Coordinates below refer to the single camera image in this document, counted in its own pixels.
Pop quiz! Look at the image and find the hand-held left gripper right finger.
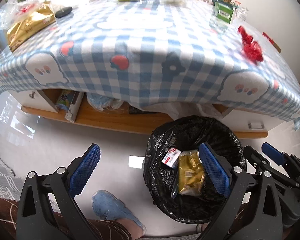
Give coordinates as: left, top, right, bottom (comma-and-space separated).
198, 142, 283, 240

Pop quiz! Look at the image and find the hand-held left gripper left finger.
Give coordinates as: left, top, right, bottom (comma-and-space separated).
16, 143, 102, 240

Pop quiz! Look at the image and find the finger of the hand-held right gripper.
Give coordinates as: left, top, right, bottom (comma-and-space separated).
262, 142, 300, 180
244, 145, 294, 188

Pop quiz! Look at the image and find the gold snack packet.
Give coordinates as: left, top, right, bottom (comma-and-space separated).
177, 149, 207, 196

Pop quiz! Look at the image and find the red and white small box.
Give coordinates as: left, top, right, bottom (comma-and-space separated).
161, 147, 182, 169

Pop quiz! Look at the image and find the bin with black liner bag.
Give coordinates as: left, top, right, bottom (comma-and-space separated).
144, 115, 247, 224

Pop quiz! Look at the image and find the red tinsel garland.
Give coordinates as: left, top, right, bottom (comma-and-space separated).
237, 25, 264, 63

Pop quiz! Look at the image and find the green and white box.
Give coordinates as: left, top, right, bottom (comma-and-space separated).
213, 0, 237, 25

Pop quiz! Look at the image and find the blue fluffy slipper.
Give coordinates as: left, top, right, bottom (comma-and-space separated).
92, 190, 146, 233

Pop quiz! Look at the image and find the wooden table base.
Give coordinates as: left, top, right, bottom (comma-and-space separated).
21, 90, 268, 138

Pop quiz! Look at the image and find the white power strip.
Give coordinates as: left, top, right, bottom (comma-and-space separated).
65, 91, 85, 123

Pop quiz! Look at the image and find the person's left leg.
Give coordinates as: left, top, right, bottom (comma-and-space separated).
0, 197, 145, 240

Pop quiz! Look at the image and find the white plastic bag under table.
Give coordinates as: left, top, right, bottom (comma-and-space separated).
142, 101, 224, 120

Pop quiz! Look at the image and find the blue plastic bag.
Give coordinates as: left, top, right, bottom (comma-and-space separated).
86, 92, 125, 112

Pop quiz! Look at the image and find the colourful printed box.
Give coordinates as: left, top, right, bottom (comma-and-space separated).
55, 90, 74, 110

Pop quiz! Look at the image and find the grey patterned fringed rug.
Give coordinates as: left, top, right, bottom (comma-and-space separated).
0, 142, 28, 200

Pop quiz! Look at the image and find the white drawer with knob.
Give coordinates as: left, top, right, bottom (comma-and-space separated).
9, 89, 59, 113

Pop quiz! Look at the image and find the blue checkered printed tablecloth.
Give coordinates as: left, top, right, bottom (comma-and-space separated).
0, 0, 300, 130

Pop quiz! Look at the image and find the clear plastic bottle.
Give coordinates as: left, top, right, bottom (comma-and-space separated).
236, 5, 249, 22

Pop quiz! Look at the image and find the large gold foil bag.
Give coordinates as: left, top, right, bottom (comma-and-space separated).
6, 1, 56, 53

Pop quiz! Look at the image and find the black computer mouse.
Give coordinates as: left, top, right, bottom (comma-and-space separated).
55, 6, 73, 18

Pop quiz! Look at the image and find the plastic bag with red print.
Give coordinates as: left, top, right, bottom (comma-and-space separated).
0, 0, 44, 30

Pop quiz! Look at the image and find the white drawer with handle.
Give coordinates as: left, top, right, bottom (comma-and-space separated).
222, 102, 297, 133

